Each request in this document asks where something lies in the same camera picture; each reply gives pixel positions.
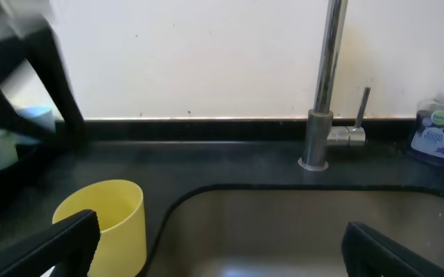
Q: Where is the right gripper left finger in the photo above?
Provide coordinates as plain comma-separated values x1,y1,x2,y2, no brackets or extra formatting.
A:
0,209,102,277

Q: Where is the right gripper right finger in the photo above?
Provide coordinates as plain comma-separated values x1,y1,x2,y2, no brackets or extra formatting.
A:
340,221,444,277

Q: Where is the yellow cup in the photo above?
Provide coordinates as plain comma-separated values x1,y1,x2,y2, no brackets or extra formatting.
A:
52,179,148,277

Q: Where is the black tray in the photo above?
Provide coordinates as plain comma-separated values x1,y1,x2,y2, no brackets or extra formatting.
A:
0,130,88,216

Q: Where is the steel sink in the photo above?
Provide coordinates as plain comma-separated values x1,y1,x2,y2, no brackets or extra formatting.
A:
136,184,444,277

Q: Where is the blue cup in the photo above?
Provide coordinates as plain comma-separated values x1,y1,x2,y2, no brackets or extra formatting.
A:
16,106,57,134

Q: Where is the blue soap bottle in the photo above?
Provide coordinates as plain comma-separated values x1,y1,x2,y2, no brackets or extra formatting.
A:
405,85,444,169

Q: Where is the steel tap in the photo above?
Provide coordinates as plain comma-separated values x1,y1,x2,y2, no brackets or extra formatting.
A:
297,0,372,172

